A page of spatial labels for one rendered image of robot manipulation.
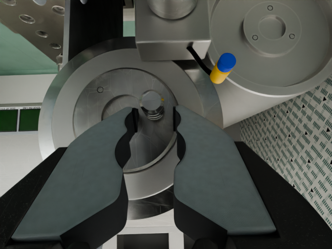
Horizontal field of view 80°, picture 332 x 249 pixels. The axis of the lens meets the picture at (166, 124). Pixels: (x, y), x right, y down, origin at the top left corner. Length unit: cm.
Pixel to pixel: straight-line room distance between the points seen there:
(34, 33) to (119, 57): 36
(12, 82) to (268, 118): 364
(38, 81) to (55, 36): 305
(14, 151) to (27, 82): 306
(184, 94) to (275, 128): 18
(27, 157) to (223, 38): 51
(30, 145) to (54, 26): 28
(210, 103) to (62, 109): 11
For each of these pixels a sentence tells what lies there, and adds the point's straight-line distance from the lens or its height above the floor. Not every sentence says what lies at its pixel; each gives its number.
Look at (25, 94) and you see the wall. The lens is 360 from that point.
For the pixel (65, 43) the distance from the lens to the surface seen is 22.
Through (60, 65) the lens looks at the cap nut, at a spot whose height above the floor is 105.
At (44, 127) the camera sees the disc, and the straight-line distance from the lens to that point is 19.
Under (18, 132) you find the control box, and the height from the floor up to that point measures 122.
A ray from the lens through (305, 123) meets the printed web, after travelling 26.
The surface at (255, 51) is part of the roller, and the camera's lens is 19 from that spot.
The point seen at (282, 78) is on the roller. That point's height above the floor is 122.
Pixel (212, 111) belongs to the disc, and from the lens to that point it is 16.
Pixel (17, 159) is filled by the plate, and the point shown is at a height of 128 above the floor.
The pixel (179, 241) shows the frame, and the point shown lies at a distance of 53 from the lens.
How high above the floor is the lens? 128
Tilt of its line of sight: 8 degrees down
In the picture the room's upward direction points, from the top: 178 degrees clockwise
